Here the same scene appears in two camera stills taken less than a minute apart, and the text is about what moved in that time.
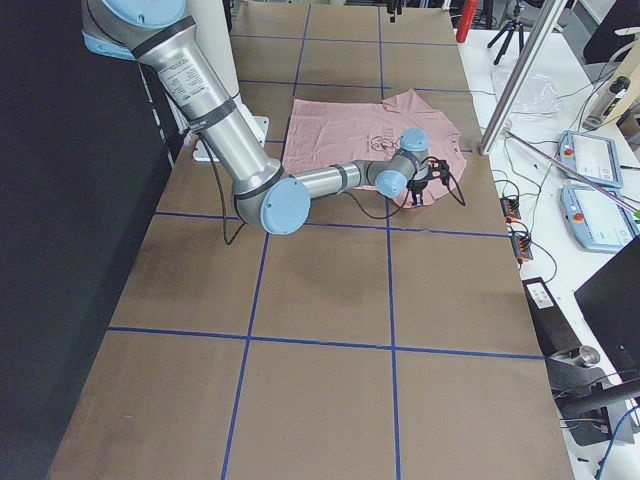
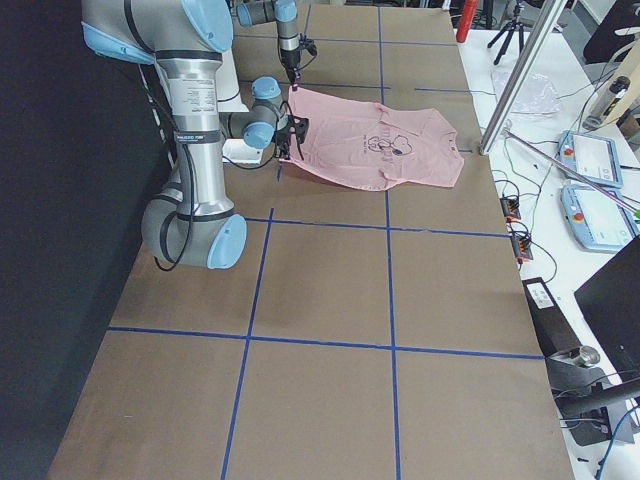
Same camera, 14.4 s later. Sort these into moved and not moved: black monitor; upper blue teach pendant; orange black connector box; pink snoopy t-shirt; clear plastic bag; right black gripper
Moved: right black gripper; pink snoopy t-shirt
Not moved: black monitor; clear plastic bag; orange black connector box; upper blue teach pendant
